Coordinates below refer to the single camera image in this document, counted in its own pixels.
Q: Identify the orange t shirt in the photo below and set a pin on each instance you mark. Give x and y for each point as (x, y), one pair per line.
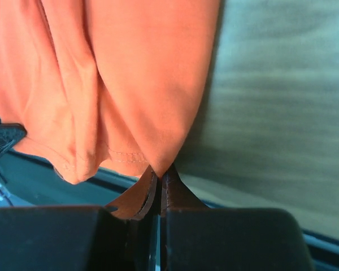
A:
(114, 84)

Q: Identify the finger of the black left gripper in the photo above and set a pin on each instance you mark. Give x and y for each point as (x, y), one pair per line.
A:
(10, 135)

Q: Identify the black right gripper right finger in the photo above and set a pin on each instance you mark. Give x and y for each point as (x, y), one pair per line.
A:
(195, 236)

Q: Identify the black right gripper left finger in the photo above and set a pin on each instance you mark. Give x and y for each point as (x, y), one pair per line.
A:
(118, 236)

